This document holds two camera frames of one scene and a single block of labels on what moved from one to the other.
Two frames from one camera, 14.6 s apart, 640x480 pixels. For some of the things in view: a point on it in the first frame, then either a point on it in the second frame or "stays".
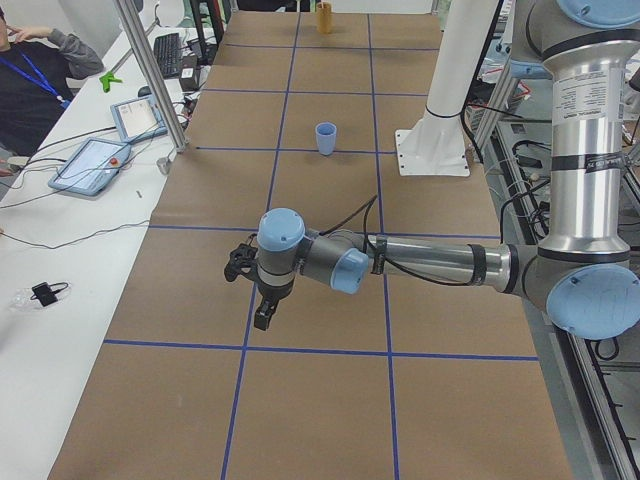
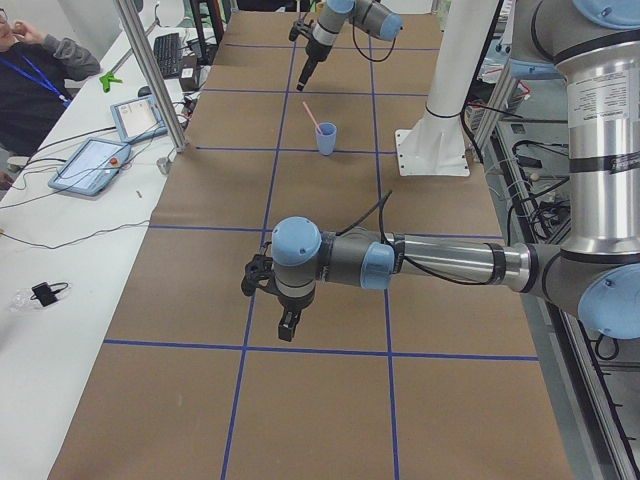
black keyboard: [168, 53] stays
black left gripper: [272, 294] → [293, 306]
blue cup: [325, 132] stays
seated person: [36, 64] stays
